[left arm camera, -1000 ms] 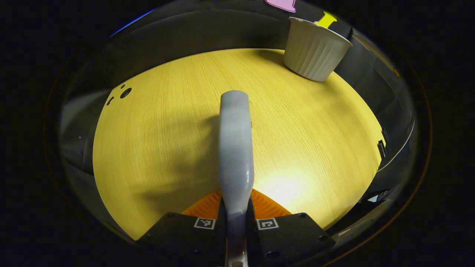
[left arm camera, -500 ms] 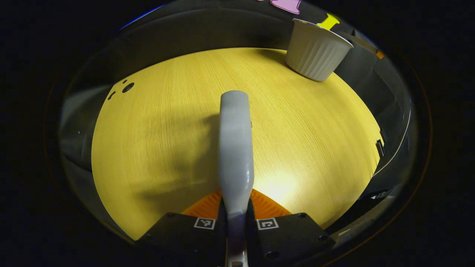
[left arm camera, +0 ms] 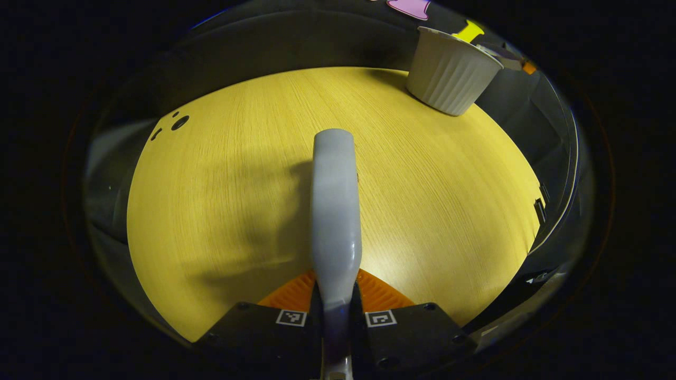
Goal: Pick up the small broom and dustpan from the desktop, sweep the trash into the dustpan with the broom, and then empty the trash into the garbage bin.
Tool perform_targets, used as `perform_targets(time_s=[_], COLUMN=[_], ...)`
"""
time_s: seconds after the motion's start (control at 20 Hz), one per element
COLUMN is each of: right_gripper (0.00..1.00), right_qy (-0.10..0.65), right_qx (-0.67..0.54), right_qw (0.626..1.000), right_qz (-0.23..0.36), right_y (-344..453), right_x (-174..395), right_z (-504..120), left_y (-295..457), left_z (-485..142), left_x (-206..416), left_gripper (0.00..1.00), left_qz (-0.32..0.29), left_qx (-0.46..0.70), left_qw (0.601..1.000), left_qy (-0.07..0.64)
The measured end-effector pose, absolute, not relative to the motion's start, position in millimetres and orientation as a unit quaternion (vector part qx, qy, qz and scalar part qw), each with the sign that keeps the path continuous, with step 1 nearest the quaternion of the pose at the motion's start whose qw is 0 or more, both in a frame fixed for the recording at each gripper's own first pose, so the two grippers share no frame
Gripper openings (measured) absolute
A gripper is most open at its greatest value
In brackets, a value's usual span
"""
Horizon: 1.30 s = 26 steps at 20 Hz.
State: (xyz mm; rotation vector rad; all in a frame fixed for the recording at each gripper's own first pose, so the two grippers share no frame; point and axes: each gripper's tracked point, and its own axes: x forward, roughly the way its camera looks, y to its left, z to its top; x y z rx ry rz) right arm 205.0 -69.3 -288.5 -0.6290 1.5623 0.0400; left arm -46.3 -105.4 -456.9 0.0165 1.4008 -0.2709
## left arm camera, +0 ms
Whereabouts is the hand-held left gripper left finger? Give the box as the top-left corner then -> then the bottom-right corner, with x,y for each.
194,270 -> 324,370

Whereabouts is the black backdrop cloth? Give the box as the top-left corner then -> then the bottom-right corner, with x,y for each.
84,0 -> 581,338

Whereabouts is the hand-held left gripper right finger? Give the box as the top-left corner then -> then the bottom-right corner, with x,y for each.
350,269 -> 477,371

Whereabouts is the grey dustpan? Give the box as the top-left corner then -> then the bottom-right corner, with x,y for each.
475,42 -> 524,71

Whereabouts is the small grey broom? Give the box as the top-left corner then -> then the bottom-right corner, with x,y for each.
311,128 -> 363,380

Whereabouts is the white ribbed garbage bin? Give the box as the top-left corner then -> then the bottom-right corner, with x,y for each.
406,26 -> 504,117

